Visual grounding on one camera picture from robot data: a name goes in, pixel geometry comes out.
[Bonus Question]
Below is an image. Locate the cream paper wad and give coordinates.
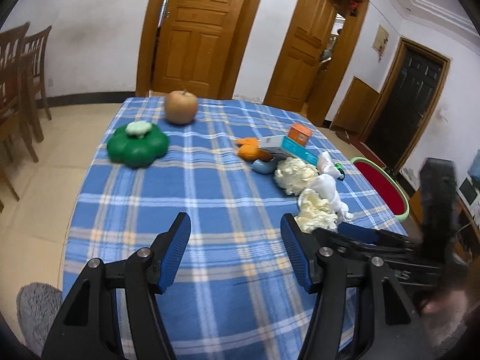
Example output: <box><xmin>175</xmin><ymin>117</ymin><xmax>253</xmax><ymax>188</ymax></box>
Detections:
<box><xmin>274</xmin><ymin>157</ymin><xmax>319</xmax><ymax>196</ymax></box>
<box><xmin>295</xmin><ymin>189</ymin><xmax>338</xmax><ymax>234</ymax></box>

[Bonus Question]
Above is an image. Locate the person's right hand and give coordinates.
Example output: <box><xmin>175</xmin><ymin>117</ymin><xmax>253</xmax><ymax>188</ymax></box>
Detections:
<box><xmin>421</xmin><ymin>259</ymin><xmax>479</xmax><ymax>359</ymax></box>

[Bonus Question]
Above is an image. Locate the red basin green rim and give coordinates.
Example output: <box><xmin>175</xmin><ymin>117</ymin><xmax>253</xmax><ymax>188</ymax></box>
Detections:
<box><xmin>351</xmin><ymin>157</ymin><xmax>409</xmax><ymax>222</ymax></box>

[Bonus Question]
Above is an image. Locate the white sock bundle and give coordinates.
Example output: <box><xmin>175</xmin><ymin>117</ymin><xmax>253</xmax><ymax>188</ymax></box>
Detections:
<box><xmin>307</xmin><ymin>151</ymin><xmax>354</xmax><ymax>222</ymax></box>

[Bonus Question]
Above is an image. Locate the small green toy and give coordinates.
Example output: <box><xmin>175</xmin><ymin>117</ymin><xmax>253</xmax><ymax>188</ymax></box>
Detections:
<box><xmin>334</xmin><ymin>163</ymin><xmax>345</xmax><ymax>181</ymax></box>

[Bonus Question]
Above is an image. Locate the blue plaid tablecloth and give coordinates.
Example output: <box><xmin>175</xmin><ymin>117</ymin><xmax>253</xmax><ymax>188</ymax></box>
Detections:
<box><xmin>63</xmin><ymin>97</ymin><xmax>315</xmax><ymax>359</ymax></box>

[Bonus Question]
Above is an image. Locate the blue small bowl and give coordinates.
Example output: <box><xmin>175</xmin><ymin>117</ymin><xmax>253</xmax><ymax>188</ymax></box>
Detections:
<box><xmin>251</xmin><ymin>158</ymin><xmax>280</xmax><ymax>175</ymax></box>

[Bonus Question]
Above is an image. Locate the green flower-shaped toy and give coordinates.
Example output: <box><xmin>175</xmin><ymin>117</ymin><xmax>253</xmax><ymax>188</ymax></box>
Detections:
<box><xmin>106</xmin><ymin>120</ymin><xmax>170</xmax><ymax>169</ymax></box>

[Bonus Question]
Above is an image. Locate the teal toothpaste box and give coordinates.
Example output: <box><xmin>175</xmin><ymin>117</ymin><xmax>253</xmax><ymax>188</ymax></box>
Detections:
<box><xmin>259</xmin><ymin>135</ymin><xmax>318</xmax><ymax>166</ymax></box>

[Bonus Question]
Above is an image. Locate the orange cardboard box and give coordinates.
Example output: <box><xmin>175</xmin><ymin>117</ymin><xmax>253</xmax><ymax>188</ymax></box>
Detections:
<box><xmin>287</xmin><ymin>123</ymin><xmax>312</xmax><ymax>147</ymax></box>

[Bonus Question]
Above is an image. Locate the black entrance door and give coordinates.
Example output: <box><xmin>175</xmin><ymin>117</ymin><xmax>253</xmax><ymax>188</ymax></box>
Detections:
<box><xmin>360</xmin><ymin>37</ymin><xmax>451</xmax><ymax>174</ymax></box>

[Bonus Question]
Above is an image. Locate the orange plush toy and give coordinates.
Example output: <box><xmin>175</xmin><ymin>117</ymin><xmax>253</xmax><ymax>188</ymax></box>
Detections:
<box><xmin>235</xmin><ymin>137</ymin><xmax>272</xmax><ymax>162</ymax></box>

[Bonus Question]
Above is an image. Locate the grey fluffy cushion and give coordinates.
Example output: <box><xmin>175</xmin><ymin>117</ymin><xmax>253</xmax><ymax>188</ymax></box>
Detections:
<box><xmin>16</xmin><ymin>282</ymin><xmax>63</xmax><ymax>356</ymax></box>

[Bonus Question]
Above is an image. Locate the brown apple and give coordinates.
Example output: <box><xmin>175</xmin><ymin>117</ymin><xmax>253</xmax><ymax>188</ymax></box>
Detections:
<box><xmin>164</xmin><ymin>90</ymin><xmax>198</xmax><ymax>125</ymax></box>

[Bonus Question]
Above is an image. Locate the wooden chair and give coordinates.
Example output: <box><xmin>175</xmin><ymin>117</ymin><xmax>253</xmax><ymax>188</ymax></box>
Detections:
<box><xmin>22</xmin><ymin>25</ymin><xmax>52</xmax><ymax>143</ymax></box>
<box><xmin>0</xmin><ymin>21</ymin><xmax>41</xmax><ymax>211</ymax></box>

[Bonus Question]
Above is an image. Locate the left wooden door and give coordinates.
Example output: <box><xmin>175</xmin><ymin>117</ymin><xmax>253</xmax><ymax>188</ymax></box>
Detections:
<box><xmin>135</xmin><ymin>0</ymin><xmax>260</xmax><ymax>99</ymax></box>

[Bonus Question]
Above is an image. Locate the wooden door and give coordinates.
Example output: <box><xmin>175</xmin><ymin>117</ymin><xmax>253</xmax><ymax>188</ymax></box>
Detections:
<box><xmin>135</xmin><ymin>0</ymin><xmax>260</xmax><ymax>99</ymax></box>
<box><xmin>264</xmin><ymin>0</ymin><xmax>368</xmax><ymax>126</ymax></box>

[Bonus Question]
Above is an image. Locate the middle wooden door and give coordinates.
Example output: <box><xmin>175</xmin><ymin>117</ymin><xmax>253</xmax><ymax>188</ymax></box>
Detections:
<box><xmin>264</xmin><ymin>0</ymin><xmax>368</xmax><ymax>126</ymax></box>

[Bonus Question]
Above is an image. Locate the wooden wall panel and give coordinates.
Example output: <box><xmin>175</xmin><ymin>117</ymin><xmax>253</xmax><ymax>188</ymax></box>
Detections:
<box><xmin>332</xmin><ymin>76</ymin><xmax>380</xmax><ymax>135</ymax></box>

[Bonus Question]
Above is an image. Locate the wall electrical box cover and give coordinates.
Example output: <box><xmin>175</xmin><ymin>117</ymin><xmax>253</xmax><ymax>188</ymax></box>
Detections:
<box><xmin>373</xmin><ymin>25</ymin><xmax>390</xmax><ymax>55</ymax></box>

